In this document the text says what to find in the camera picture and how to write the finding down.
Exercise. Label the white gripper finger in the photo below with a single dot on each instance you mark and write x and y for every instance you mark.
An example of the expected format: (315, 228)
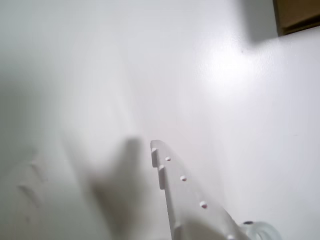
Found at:
(185, 200)
(50, 205)

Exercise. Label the brown cardboard box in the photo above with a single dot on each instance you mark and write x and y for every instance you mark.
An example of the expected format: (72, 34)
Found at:
(295, 15)

